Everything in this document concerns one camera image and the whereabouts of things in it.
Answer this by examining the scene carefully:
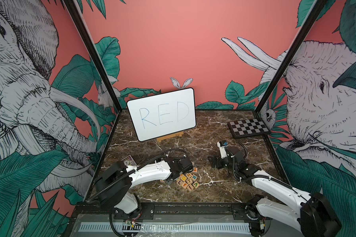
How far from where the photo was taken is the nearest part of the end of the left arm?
0.60m

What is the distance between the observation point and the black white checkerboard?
1.06 metres

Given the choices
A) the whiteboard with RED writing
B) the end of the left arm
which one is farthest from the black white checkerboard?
the end of the left arm

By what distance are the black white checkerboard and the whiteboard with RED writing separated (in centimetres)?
33

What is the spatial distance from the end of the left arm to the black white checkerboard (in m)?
0.51

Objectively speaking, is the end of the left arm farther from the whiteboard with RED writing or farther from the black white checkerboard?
the black white checkerboard

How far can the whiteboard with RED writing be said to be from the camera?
0.85m

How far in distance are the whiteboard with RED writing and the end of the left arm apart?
31 centimetres
